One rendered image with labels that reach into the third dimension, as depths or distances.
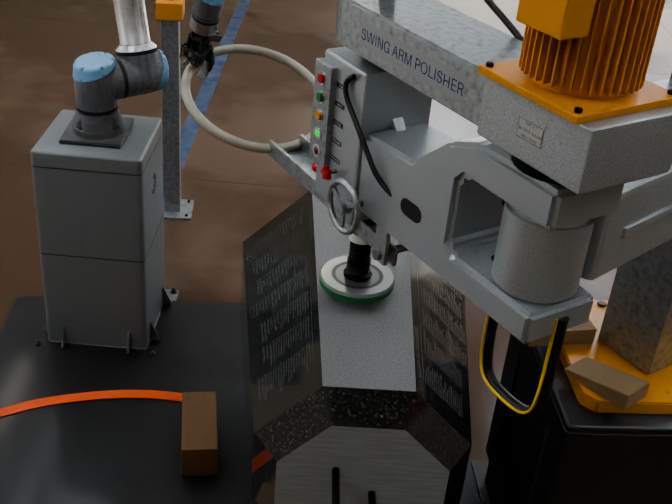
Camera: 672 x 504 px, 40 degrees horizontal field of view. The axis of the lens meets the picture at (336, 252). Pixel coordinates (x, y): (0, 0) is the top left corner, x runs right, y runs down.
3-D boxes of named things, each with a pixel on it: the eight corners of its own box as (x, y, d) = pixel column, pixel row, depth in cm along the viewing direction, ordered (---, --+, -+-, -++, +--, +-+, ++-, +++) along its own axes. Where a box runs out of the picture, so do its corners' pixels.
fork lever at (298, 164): (440, 253, 251) (443, 238, 248) (381, 269, 242) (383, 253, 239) (311, 146, 299) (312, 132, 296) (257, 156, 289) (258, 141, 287)
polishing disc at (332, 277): (313, 261, 279) (313, 257, 278) (381, 256, 284) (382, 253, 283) (330, 301, 261) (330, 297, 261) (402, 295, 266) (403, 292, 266)
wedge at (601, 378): (645, 396, 250) (650, 382, 247) (624, 411, 244) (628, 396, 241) (585, 358, 262) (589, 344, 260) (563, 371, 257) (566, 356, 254)
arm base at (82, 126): (70, 140, 338) (68, 115, 332) (74, 116, 353) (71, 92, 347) (124, 139, 341) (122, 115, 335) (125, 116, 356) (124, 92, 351)
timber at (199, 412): (182, 417, 341) (182, 391, 335) (215, 416, 343) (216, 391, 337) (181, 476, 316) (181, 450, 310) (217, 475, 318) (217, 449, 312)
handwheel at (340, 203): (383, 238, 242) (390, 187, 235) (351, 246, 237) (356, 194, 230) (352, 212, 253) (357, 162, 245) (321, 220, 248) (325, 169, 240)
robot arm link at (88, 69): (68, 99, 342) (64, 54, 332) (112, 90, 351) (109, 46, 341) (85, 116, 332) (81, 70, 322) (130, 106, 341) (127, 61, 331)
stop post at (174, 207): (194, 201, 486) (194, -7, 430) (191, 220, 469) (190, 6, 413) (155, 199, 484) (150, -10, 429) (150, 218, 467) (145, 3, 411)
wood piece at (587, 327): (579, 323, 277) (583, 309, 275) (593, 343, 269) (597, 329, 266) (515, 326, 273) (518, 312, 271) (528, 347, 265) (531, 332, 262)
